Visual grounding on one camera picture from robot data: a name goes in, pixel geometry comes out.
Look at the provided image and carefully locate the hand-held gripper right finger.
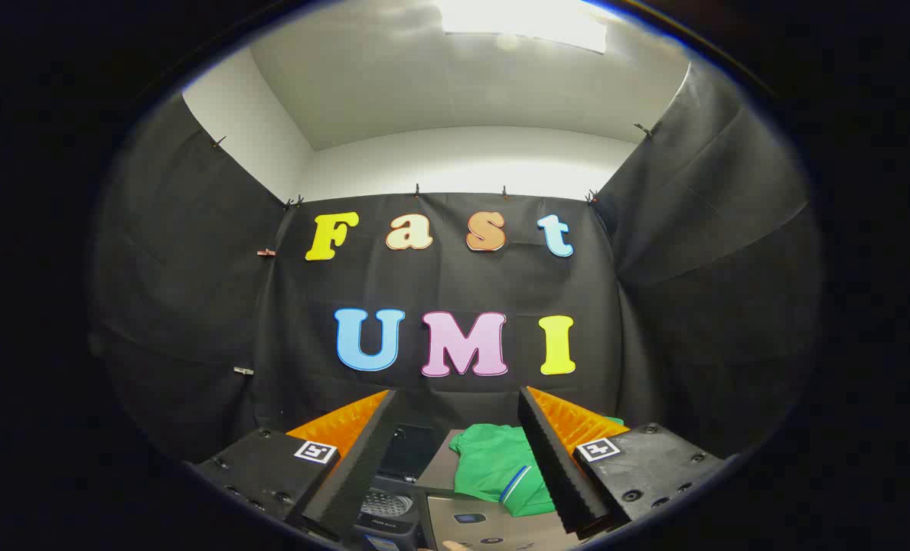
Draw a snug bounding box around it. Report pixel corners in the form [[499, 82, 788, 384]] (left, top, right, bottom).
[[517, 386, 727, 536]]

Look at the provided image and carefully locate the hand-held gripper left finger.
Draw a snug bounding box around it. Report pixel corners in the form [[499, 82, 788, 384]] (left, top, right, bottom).
[[194, 389, 398, 543]]

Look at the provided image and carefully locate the grey washing machine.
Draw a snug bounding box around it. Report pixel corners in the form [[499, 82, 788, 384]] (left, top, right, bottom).
[[351, 468, 429, 551]]

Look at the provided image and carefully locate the green polo shirt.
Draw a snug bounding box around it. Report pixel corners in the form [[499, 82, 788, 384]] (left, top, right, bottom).
[[448, 417, 625, 518]]

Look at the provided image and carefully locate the row of black clips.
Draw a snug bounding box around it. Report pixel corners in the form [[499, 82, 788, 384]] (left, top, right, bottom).
[[210, 122, 654, 211]]

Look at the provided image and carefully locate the ceiling light panel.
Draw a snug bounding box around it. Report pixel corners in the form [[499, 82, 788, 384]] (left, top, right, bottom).
[[435, 0, 608, 54]]

